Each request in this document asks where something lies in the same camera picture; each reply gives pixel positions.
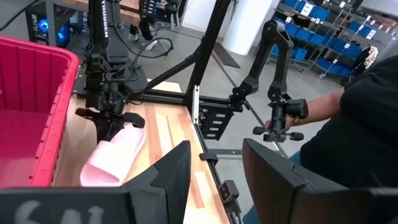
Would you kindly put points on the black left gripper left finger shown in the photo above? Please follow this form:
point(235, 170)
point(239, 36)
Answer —
point(149, 199)

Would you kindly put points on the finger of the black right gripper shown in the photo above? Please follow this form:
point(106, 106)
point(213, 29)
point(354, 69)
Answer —
point(113, 129)
point(101, 132)

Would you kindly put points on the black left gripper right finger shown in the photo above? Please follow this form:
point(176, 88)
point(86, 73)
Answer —
point(286, 193)

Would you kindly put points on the pink slide sandal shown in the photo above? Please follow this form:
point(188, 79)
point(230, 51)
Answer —
point(115, 158)

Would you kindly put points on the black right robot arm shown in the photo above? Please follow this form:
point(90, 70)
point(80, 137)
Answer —
point(97, 34)

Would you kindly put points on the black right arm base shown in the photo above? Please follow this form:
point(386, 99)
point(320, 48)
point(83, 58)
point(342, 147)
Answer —
point(133, 74)

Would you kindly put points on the person's forearm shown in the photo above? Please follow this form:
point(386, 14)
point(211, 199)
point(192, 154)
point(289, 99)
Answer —
point(320, 107)

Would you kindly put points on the red plastic bin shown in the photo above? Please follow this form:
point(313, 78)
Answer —
point(34, 102)

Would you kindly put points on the person's hand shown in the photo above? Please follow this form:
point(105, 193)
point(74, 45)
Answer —
point(290, 123)

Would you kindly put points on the black table clip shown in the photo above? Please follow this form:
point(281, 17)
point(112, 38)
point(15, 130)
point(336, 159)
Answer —
point(208, 157)

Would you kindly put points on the blue lit computer tower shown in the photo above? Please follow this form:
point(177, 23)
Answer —
point(51, 28)

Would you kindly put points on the person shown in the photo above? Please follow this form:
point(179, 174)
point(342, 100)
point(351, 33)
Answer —
point(357, 130)

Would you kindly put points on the wooden workbench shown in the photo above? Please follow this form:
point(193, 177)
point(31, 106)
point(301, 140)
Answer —
point(77, 4)

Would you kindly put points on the shelf rack with blue bins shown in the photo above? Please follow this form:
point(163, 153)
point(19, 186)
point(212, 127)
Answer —
point(351, 49)
point(306, 34)

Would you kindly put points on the white pillar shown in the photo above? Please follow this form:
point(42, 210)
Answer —
point(248, 25)

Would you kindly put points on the small black camera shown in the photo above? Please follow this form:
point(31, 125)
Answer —
point(228, 191)

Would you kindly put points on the black frame crossbar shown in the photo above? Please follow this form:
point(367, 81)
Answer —
point(168, 97)

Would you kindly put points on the black frame brace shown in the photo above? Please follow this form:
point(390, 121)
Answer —
point(169, 73)

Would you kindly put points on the silver metal bracket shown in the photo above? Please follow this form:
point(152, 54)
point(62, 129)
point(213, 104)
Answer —
point(196, 104)

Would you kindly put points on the black slotted mount plate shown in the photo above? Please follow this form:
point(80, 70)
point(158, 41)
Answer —
point(216, 123)

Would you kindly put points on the black frame post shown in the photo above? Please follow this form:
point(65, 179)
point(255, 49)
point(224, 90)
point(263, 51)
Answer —
point(208, 46)

